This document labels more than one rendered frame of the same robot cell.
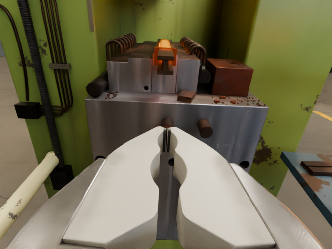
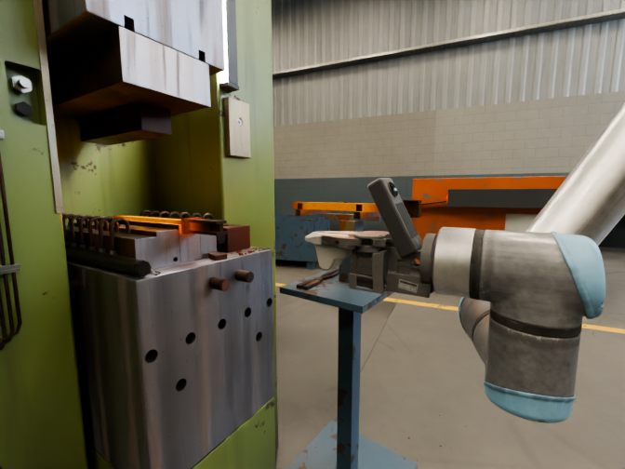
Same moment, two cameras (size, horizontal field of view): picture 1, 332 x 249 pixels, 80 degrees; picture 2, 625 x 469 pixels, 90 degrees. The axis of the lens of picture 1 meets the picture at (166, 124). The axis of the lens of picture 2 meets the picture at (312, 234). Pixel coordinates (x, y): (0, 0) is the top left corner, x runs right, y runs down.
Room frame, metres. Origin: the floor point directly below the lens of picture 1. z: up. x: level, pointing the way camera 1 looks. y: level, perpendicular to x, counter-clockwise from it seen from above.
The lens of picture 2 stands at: (-0.18, 0.44, 1.07)
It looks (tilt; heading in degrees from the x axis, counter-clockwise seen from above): 7 degrees down; 304
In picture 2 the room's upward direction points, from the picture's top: straight up
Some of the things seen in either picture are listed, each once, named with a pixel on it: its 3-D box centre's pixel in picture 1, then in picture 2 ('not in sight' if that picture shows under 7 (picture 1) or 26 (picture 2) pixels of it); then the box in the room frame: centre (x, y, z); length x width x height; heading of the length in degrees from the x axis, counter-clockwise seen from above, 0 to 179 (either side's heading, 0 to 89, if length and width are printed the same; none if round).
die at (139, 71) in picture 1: (156, 58); (129, 236); (0.65, 0.04, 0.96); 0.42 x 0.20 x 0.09; 2
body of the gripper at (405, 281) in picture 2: not in sight; (392, 260); (-0.03, -0.01, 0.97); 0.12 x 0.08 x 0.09; 2
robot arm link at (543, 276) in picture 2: not in sight; (531, 272); (-0.20, -0.01, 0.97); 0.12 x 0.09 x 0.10; 2
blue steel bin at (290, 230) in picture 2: not in sight; (285, 239); (2.87, -3.35, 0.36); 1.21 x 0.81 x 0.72; 16
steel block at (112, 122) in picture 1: (169, 131); (154, 327); (0.66, -0.01, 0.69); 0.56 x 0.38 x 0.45; 2
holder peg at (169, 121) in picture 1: (167, 126); (219, 284); (0.36, 0.00, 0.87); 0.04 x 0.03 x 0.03; 2
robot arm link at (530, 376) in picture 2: not in sight; (525, 356); (-0.20, -0.02, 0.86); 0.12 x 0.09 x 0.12; 111
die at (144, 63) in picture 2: not in sight; (118, 89); (0.65, 0.04, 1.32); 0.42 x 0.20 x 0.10; 2
